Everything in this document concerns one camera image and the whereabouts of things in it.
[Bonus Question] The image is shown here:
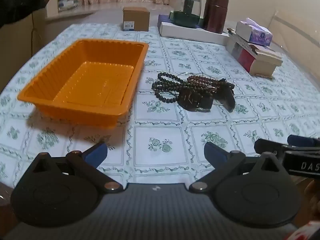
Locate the black bracelet with charm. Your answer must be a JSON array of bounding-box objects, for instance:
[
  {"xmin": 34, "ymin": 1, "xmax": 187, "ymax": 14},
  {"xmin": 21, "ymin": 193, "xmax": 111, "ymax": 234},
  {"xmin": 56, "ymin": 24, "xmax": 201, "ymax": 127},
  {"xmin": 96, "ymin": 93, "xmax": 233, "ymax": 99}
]
[{"xmin": 177, "ymin": 78, "xmax": 236, "ymax": 113}]

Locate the reddish brown bead bracelet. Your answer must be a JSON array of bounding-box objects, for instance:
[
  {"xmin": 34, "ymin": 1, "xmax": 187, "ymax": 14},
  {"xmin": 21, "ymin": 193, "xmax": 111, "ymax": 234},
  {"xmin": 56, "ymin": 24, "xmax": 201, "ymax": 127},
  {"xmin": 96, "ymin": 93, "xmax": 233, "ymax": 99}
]
[{"xmin": 186, "ymin": 75, "xmax": 221, "ymax": 91}]

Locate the orange plastic tray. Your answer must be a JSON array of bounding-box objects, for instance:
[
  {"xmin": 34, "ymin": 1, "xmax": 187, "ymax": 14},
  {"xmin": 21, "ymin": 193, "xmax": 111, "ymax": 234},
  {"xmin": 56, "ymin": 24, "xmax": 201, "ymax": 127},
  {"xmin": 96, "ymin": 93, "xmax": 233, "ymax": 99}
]
[{"xmin": 17, "ymin": 38, "xmax": 149, "ymax": 128}]

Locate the thick red cover book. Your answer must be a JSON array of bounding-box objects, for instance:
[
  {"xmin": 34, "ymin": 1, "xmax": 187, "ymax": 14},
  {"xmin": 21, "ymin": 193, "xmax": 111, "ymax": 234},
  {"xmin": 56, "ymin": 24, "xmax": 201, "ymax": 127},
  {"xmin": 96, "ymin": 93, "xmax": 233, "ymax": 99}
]
[{"xmin": 226, "ymin": 38, "xmax": 283, "ymax": 79}]

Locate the green floral tablecloth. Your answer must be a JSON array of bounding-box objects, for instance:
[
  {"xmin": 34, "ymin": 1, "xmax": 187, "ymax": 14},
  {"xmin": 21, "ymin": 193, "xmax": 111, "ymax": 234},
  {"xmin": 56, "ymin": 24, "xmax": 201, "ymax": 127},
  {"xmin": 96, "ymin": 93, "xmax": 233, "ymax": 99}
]
[{"xmin": 1, "ymin": 24, "xmax": 319, "ymax": 187}]

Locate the thin book on top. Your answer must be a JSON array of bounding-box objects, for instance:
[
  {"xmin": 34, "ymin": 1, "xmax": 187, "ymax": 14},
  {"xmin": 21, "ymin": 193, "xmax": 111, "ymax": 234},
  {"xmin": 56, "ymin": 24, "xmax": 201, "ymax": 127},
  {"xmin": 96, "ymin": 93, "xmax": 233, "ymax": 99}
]
[{"xmin": 227, "ymin": 28, "xmax": 257, "ymax": 54}]

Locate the purple tissue pack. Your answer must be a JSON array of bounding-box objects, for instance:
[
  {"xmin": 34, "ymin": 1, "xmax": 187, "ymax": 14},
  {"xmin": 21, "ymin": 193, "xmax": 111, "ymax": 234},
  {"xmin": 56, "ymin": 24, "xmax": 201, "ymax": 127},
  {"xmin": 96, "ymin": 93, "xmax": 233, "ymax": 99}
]
[{"xmin": 235, "ymin": 18, "xmax": 273, "ymax": 46}]

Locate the white flat box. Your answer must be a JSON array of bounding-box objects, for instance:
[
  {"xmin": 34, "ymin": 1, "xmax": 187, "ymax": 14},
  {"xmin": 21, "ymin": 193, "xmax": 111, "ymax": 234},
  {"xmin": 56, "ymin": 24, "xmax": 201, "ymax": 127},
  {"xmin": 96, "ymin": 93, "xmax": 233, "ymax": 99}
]
[{"xmin": 159, "ymin": 22, "xmax": 229, "ymax": 46}]

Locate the dark red cylindrical canister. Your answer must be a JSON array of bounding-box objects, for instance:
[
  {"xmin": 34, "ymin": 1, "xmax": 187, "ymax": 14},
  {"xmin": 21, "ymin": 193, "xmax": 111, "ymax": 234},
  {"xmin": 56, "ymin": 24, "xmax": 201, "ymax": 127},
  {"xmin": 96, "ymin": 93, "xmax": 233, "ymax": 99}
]
[{"xmin": 202, "ymin": 0, "xmax": 229, "ymax": 34}]

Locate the glass green humidifier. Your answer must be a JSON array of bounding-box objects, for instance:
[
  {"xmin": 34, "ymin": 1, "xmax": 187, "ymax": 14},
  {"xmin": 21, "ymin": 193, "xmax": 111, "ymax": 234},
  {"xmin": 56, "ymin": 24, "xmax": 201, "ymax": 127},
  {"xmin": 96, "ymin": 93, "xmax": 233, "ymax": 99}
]
[{"xmin": 169, "ymin": 0, "xmax": 202, "ymax": 28}]

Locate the blue flat box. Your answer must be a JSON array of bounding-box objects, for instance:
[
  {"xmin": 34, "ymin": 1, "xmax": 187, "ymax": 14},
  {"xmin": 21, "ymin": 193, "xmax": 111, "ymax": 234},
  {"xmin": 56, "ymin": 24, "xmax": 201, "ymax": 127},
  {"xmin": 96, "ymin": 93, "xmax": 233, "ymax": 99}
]
[{"xmin": 157, "ymin": 14, "xmax": 173, "ymax": 29}]

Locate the brown cardboard box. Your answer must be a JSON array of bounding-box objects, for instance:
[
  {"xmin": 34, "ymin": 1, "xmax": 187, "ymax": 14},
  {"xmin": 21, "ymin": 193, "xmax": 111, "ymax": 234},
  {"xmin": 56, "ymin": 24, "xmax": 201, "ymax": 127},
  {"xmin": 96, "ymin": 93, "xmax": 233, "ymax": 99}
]
[{"xmin": 123, "ymin": 7, "xmax": 150, "ymax": 31}]

